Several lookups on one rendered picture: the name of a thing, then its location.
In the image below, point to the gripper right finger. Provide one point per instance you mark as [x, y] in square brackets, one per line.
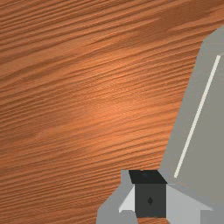
[180, 207]

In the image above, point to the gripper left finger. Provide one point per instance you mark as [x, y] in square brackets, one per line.
[128, 201]

